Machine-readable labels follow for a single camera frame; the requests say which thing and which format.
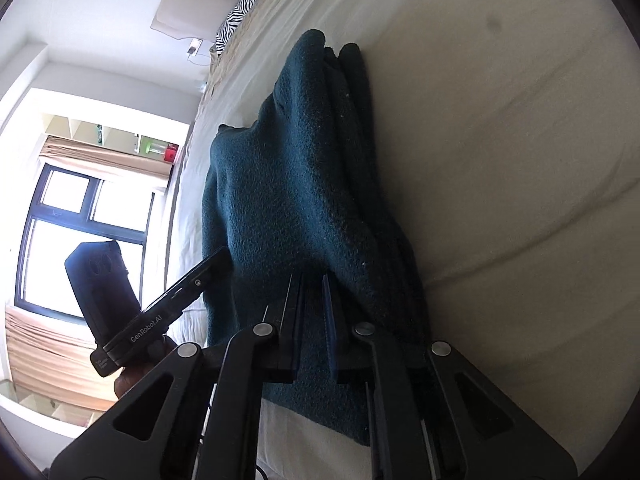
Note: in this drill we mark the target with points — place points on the zebra print pillow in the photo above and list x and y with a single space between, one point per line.
242 5

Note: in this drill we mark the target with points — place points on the cream padded headboard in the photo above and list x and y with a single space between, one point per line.
195 5

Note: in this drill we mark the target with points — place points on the black framed window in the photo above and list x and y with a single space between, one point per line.
115 205

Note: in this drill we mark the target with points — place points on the bed with beige sheet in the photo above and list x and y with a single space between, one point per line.
500 160

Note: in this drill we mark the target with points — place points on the white charger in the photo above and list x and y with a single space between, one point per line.
194 46

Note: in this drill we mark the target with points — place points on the red container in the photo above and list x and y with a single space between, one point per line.
171 152

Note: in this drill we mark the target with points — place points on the person's left hand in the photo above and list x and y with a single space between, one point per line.
135 372

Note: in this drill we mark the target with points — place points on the white wall shelf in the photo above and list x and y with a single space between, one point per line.
80 130

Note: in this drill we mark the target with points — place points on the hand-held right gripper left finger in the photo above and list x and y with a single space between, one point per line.
298 330

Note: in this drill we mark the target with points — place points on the dark teal knit sweater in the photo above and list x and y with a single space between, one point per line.
300 185

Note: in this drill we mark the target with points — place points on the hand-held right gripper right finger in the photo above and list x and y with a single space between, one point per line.
328 320

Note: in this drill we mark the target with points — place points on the beige curtain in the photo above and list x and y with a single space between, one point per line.
45 355

